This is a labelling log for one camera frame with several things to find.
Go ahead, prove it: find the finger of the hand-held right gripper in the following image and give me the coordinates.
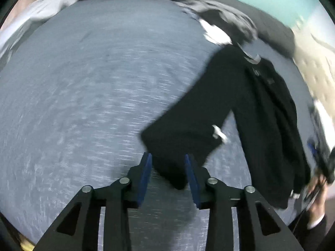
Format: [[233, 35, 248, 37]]
[[307, 136, 322, 164]]

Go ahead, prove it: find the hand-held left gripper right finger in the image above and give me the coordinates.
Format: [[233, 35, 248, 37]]
[[184, 154, 305, 251]]

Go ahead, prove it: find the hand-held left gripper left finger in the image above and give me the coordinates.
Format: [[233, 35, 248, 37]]
[[34, 152, 153, 251]]

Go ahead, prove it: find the black sweater with white trim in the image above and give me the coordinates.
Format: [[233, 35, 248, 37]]
[[141, 43, 312, 210]]

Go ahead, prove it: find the person's right forearm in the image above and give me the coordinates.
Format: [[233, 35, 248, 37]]
[[288, 209, 331, 251]]

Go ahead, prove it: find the person's right hand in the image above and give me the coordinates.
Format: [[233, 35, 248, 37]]
[[305, 175, 328, 226]]

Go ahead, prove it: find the black and white jacket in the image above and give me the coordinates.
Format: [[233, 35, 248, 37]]
[[312, 99, 335, 149]]

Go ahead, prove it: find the cream tufted headboard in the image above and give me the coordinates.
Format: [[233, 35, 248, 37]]
[[292, 18, 335, 147]]

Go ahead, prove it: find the blue patterned bedspread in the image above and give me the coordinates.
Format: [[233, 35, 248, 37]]
[[0, 0, 314, 251]]

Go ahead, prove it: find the grey hoodie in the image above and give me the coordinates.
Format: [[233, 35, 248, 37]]
[[180, 0, 259, 45]]

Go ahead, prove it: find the pale crumpled sheet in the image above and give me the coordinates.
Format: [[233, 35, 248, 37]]
[[0, 0, 80, 66]]

